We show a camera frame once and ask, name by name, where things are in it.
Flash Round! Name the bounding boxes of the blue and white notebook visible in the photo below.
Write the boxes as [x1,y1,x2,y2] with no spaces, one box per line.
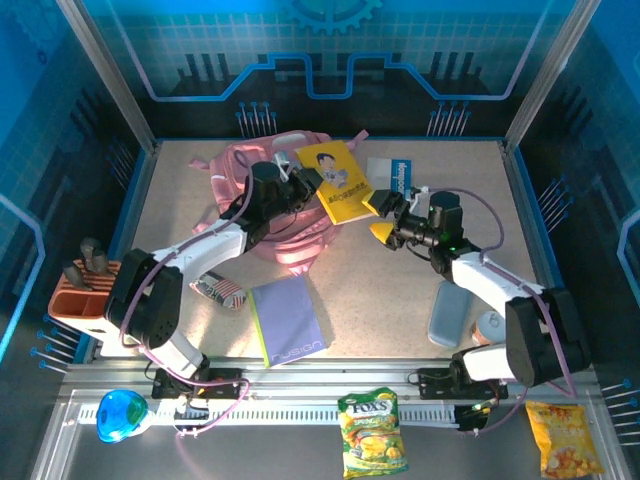
[366,156,419,194]

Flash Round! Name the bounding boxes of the yellow cartoon book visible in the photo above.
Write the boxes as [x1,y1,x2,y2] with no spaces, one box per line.
[293,139,376,226]

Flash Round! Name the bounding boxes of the pink backpack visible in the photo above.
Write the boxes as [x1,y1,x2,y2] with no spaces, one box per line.
[188,128,371,276]

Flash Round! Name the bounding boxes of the grey blue pencil case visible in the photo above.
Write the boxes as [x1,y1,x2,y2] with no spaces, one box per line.
[427,279,472,349]

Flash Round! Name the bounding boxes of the flag print pencil pouch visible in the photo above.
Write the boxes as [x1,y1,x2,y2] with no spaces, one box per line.
[188,271,249,311]

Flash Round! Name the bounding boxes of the purple notebook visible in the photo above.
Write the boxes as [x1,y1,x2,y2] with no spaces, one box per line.
[247,273,329,369]

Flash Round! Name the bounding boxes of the green candy bag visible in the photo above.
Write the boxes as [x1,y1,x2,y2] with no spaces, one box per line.
[337,387,410,480]

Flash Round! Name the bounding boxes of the yellow snack bag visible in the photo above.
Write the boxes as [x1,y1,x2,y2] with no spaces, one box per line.
[523,399,605,479]

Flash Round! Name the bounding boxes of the small orange-topped can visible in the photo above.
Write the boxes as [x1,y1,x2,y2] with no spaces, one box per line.
[472,310,509,347]

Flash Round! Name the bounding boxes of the black controller box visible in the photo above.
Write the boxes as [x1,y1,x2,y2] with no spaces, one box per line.
[455,402,494,434]
[172,399,211,429]

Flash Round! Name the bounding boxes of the orange and white knife block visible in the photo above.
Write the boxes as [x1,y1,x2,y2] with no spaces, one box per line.
[47,259,121,346]

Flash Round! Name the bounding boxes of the grey metal shelf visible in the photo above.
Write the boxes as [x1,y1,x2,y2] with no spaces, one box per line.
[29,389,631,480]

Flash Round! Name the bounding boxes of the blue green plastic dome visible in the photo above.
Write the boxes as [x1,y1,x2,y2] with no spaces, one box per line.
[96,389,151,445]

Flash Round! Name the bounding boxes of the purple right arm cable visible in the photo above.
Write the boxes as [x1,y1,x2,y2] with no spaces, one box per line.
[432,187,579,436]

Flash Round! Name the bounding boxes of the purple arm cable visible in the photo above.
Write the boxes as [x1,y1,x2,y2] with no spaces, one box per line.
[432,187,579,436]
[118,149,254,471]

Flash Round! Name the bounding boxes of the aluminium side rail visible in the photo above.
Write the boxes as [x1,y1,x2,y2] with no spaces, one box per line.
[502,142,574,361]
[99,142,161,361]

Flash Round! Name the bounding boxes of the aluminium frame beam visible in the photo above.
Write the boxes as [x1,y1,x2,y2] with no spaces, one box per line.
[59,357,601,399]

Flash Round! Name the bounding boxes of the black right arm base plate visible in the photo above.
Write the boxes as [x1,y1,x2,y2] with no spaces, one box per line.
[416,367,510,401]

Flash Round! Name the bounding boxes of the aluminium frame post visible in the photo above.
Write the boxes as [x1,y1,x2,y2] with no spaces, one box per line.
[55,0,162,154]
[502,0,604,154]

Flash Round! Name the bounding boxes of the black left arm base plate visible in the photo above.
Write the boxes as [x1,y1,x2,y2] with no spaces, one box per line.
[151,367,245,401]

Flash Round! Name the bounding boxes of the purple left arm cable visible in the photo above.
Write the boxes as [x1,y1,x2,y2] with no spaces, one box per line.
[118,149,254,471]

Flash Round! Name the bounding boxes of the white slotted cable duct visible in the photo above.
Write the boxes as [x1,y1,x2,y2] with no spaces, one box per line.
[77,402,459,427]

